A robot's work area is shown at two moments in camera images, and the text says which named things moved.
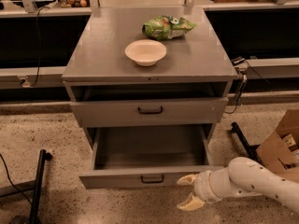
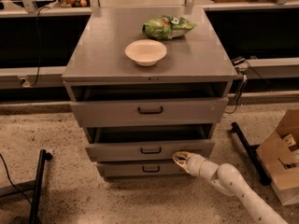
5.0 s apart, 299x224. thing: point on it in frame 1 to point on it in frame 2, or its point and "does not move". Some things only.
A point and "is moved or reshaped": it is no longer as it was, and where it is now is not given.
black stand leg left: (36, 190) does not move
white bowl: (146, 52) does not move
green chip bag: (164, 27) does not move
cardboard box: (279, 151) does not move
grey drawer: (147, 157) is moved or reshaped
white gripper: (204, 186) to (192, 164)
